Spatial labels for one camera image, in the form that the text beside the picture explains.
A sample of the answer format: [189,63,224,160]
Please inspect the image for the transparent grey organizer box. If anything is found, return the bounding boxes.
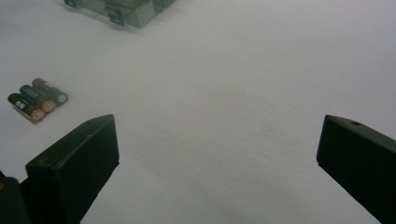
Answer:
[64,0,177,29]

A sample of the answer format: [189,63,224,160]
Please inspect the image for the shrink-wrapped battery pack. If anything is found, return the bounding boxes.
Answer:
[7,77,69,124]

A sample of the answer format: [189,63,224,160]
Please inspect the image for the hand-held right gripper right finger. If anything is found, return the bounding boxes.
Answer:
[316,114,396,224]

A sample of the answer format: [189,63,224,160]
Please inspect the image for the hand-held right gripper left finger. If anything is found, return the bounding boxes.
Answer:
[25,114,120,224]

